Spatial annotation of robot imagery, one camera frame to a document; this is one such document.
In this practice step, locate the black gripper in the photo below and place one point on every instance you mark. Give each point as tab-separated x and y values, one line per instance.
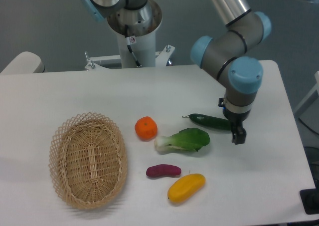
236	115

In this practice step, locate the dark green cucumber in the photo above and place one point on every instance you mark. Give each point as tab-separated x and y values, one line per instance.
210	121

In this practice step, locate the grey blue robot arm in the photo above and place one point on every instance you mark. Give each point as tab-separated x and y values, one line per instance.
224	58

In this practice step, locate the green bok choy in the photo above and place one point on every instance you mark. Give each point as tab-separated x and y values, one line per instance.
190	139

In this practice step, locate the yellow mango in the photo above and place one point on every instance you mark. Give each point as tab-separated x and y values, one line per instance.
185	187

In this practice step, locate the purple sweet potato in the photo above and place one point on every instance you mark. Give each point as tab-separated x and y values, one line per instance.
162	170

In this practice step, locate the orange tangerine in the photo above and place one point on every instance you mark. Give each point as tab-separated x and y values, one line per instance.
146	128

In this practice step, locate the black device at table edge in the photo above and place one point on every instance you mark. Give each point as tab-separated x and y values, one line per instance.
310	201

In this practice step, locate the woven wicker basket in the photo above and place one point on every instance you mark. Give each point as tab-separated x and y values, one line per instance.
88	161

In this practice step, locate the beige chair armrest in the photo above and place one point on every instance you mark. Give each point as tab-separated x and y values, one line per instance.
25	63

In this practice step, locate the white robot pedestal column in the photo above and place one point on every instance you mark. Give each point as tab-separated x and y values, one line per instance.
135	31

